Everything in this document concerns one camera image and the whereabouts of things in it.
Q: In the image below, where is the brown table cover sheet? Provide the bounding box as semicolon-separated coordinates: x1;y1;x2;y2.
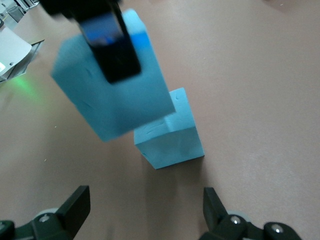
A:
0;0;320;240

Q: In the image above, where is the blue foam cube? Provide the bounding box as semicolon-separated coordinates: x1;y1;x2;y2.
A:
50;8;176;144
133;87;205;171

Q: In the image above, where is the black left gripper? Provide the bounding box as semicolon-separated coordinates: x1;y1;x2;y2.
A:
41;0;143;85

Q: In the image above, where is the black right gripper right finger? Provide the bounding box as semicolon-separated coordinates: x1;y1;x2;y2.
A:
199;186;265;240

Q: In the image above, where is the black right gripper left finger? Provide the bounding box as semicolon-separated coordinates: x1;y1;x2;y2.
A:
14;184;91;240

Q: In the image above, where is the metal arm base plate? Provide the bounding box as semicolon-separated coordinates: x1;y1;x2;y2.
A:
0;26;46;83

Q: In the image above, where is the grey mesh wastebasket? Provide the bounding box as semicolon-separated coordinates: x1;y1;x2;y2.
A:
6;4;26;25

